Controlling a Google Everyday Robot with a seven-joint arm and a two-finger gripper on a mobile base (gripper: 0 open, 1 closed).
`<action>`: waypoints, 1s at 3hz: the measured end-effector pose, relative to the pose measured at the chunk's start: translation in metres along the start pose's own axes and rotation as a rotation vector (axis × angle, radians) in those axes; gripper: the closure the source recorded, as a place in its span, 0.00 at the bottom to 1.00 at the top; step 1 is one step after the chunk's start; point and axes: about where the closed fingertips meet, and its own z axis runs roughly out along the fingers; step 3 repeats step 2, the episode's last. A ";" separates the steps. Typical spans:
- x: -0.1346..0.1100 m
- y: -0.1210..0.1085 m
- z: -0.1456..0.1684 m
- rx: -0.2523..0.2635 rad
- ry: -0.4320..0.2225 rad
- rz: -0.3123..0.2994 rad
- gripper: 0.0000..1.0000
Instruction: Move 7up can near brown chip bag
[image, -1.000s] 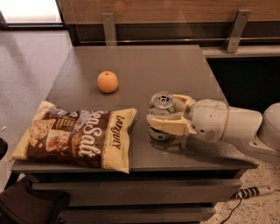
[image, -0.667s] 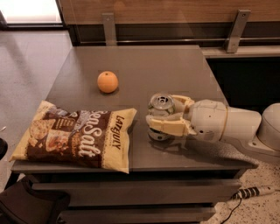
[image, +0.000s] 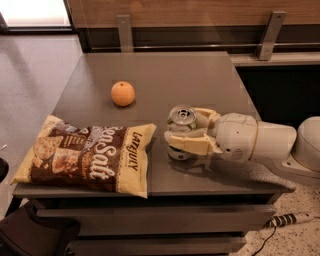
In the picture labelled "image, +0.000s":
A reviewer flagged right metal wall bracket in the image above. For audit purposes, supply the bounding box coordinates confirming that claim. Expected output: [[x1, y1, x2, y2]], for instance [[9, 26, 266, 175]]
[[256, 11, 287, 61]]

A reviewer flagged metal wall bracket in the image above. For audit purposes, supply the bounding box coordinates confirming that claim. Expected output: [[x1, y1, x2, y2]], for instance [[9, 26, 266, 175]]
[[116, 15, 134, 53], [256, 11, 287, 61]]

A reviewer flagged orange fruit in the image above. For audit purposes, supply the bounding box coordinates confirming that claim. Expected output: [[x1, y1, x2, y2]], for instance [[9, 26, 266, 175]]
[[111, 81, 135, 107]]

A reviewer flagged left metal wall bracket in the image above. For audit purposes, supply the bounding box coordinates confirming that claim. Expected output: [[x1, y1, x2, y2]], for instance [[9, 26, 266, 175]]
[[116, 15, 134, 53]]

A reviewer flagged metal rail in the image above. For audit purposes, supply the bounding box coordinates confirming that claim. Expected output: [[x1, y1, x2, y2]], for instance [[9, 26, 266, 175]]
[[91, 42, 320, 51]]

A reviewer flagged black cable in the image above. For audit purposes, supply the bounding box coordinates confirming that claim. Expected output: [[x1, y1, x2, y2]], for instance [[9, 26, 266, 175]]
[[251, 225, 278, 256]]

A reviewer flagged white power strip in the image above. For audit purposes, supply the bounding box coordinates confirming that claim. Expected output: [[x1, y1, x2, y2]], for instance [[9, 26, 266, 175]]
[[264, 212, 314, 228]]

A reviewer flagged dark round object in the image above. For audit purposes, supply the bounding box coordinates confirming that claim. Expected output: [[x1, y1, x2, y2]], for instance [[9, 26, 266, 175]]
[[0, 158, 9, 183]]

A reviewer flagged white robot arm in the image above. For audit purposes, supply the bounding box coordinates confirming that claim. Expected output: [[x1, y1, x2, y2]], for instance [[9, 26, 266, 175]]
[[164, 106, 320, 185]]

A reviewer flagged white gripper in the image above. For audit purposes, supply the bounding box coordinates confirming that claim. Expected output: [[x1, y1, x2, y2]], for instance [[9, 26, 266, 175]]
[[164, 108, 258, 163]]

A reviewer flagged grey drawer cabinet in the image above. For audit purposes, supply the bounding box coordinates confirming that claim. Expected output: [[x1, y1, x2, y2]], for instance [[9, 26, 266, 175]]
[[14, 52, 287, 256]]

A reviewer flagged green white 7up can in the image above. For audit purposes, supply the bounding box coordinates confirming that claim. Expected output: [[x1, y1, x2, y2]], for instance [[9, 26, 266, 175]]
[[165, 105, 198, 161]]

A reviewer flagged black chair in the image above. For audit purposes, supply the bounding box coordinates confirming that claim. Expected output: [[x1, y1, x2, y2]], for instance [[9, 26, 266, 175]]
[[0, 202, 80, 256]]

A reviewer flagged brown yellow chip bag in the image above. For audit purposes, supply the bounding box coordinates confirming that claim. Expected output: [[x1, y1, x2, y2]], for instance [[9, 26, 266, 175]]
[[12, 115, 156, 198]]

